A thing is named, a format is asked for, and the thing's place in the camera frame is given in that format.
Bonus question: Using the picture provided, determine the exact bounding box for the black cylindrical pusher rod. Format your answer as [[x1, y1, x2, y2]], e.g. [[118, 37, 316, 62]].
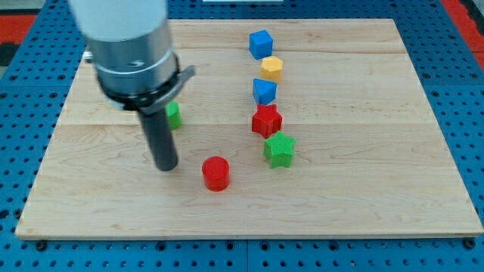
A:
[[138, 110, 178, 172]]

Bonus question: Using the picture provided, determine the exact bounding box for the red cylinder block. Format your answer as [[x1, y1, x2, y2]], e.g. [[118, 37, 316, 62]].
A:
[[202, 156, 230, 192]]

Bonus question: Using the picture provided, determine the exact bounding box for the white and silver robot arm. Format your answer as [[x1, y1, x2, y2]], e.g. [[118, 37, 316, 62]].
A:
[[68, 0, 195, 172]]

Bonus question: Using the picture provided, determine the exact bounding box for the red star block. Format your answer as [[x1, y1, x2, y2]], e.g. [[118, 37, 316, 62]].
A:
[[251, 104, 283, 139]]

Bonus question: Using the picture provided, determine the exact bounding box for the green star block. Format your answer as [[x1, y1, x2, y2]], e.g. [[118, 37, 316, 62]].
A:
[[263, 131, 296, 168]]

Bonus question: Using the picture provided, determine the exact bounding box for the green cylinder block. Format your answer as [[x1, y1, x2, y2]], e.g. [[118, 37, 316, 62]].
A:
[[166, 100, 182, 130]]

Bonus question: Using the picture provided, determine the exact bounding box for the blue triangular prism block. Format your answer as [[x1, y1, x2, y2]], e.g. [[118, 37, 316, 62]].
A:
[[253, 79, 278, 105]]

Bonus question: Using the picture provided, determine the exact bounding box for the yellow hexagon block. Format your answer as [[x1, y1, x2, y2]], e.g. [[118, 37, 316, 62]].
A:
[[260, 56, 284, 83]]

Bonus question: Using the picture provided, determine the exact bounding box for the blue cube block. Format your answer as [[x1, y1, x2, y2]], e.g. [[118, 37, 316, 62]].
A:
[[249, 29, 274, 60]]

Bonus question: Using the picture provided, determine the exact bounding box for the light wooden board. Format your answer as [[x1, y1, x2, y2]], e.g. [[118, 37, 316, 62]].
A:
[[16, 19, 483, 240]]

